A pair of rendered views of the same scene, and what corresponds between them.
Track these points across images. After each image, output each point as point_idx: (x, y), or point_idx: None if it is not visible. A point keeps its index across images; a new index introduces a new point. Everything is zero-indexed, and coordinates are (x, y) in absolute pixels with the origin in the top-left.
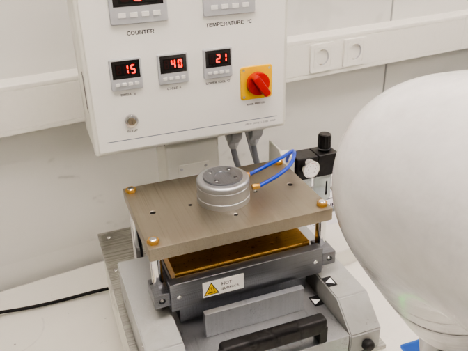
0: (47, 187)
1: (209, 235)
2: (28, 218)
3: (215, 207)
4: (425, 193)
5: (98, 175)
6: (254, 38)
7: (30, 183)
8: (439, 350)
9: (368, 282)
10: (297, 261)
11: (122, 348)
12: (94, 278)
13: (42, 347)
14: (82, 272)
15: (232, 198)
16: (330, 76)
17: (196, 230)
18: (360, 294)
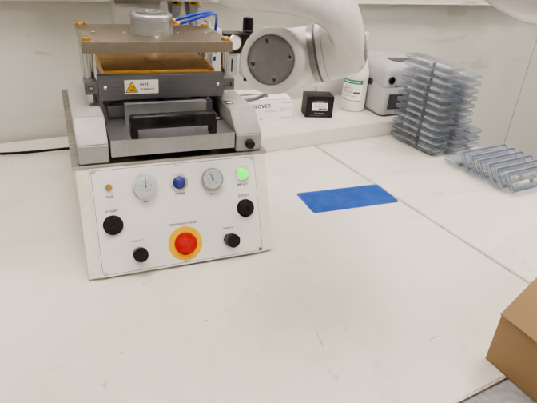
0: (25, 59)
1: (130, 41)
2: (7, 84)
3: (141, 32)
4: None
5: (70, 57)
6: None
7: (10, 53)
8: (250, 48)
9: (285, 161)
10: (203, 80)
11: (74, 180)
12: (61, 144)
13: (8, 175)
14: (52, 140)
15: (155, 25)
16: None
17: (122, 39)
18: (248, 109)
